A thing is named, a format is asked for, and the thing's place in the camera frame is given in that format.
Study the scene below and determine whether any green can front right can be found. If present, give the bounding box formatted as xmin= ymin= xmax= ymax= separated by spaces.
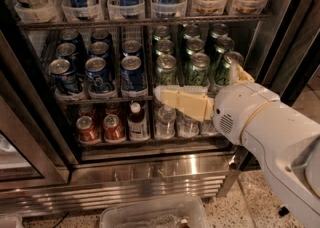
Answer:
xmin=214 ymin=51 xmax=244 ymax=86

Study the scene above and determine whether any water bottle middle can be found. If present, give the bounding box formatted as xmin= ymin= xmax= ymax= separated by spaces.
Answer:
xmin=178 ymin=113 xmax=199 ymax=138

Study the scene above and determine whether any water bottle right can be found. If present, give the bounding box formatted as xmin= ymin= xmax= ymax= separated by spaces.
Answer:
xmin=201 ymin=121 xmax=218 ymax=136

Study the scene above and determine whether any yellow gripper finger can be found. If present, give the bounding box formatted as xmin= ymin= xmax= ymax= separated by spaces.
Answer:
xmin=229 ymin=63 xmax=254 ymax=85
xmin=154 ymin=85 xmax=214 ymax=122

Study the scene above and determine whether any black tripod leg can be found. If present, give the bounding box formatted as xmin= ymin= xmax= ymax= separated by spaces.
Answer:
xmin=278 ymin=206 xmax=289 ymax=217

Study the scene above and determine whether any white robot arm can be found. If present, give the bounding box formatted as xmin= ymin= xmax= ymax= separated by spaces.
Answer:
xmin=154 ymin=63 xmax=320 ymax=228

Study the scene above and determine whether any green can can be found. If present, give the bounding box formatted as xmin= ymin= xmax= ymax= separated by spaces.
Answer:
xmin=186 ymin=38 xmax=205 ymax=55
xmin=214 ymin=51 xmax=244 ymax=86
xmin=155 ymin=54 xmax=177 ymax=85
xmin=185 ymin=53 xmax=210 ymax=86
xmin=155 ymin=39 xmax=174 ymax=56
xmin=211 ymin=36 xmax=235 ymax=69

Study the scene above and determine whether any water bottle left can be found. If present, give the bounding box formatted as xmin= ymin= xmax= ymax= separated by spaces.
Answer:
xmin=156 ymin=105 xmax=176 ymax=139

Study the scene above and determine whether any stainless steel fridge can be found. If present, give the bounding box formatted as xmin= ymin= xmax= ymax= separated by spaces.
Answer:
xmin=0 ymin=0 xmax=319 ymax=216

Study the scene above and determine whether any brown drink bottle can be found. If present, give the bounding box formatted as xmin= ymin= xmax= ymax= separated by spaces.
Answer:
xmin=127 ymin=102 xmax=149 ymax=141

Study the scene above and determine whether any water bottle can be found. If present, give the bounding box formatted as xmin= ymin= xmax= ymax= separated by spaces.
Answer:
xmin=156 ymin=105 xmax=176 ymax=139
xmin=178 ymin=113 xmax=199 ymax=138
xmin=201 ymin=121 xmax=218 ymax=136

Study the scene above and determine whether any clear plastic bin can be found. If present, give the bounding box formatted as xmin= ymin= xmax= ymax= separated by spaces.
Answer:
xmin=99 ymin=195 xmax=210 ymax=228

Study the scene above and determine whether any green can front middle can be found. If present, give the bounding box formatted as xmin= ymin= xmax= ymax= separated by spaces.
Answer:
xmin=185 ymin=53 xmax=210 ymax=86

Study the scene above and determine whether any green can front left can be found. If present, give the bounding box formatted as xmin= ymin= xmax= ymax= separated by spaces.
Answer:
xmin=155 ymin=54 xmax=177 ymax=85

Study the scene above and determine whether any blue Pepsi can front left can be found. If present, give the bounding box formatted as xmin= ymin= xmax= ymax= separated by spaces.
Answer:
xmin=49 ymin=59 xmax=82 ymax=95

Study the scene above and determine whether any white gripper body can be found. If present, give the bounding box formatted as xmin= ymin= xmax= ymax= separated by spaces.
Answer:
xmin=213 ymin=82 xmax=280 ymax=145

